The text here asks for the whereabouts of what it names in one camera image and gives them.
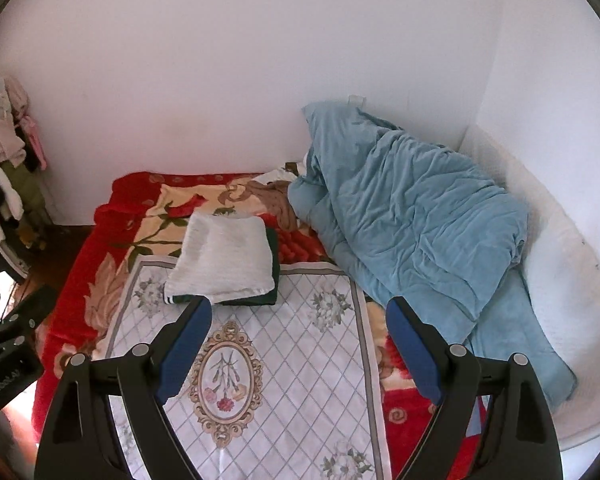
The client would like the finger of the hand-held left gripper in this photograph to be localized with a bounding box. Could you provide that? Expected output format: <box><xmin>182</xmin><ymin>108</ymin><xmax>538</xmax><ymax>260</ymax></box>
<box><xmin>0</xmin><ymin>285</ymin><xmax>58</xmax><ymax>356</ymax></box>

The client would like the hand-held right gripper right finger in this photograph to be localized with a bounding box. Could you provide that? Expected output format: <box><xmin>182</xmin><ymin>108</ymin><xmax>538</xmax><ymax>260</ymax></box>
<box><xmin>386</xmin><ymin>296</ymin><xmax>563</xmax><ymax>480</ymax></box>

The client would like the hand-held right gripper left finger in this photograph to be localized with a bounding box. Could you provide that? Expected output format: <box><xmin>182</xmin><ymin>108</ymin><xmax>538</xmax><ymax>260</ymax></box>
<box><xmin>34</xmin><ymin>296</ymin><xmax>213</xmax><ymax>480</ymax></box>

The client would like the green jacket with striped cuffs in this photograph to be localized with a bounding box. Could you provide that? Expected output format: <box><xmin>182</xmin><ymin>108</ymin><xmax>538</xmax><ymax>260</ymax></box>
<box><xmin>167</xmin><ymin>227</ymin><xmax>281</xmax><ymax>307</ymax></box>

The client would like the white fluffy sweater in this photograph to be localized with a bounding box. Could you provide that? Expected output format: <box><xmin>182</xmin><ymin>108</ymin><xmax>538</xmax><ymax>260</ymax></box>
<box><xmin>164</xmin><ymin>212</ymin><xmax>276</xmax><ymax>306</ymax></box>

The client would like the rack of hanging clothes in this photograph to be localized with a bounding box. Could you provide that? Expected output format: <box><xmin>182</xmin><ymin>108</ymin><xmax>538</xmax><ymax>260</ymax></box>
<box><xmin>0</xmin><ymin>77</ymin><xmax>51</xmax><ymax>281</ymax></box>

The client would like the white quilted floral mat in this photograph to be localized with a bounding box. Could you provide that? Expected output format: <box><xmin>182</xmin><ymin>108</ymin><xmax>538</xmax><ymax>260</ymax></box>
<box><xmin>100</xmin><ymin>255</ymin><xmax>393</xmax><ymax>480</ymax></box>

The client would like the light blue duvet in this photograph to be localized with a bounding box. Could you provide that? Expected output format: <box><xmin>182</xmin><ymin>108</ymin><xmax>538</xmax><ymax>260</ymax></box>
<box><xmin>287</xmin><ymin>101</ymin><xmax>578</xmax><ymax>406</ymax></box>

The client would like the red floral blanket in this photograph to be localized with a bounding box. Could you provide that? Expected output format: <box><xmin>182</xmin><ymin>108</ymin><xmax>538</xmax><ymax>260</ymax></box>
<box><xmin>32</xmin><ymin>172</ymin><xmax>486</xmax><ymax>480</ymax></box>

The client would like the white fluffy bedding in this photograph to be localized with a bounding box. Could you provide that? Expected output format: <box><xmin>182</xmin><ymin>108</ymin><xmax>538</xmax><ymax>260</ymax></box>
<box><xmin>460</xmin><ymin>125</ymin><xmax>600</xmax><ymax>456</ymax></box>

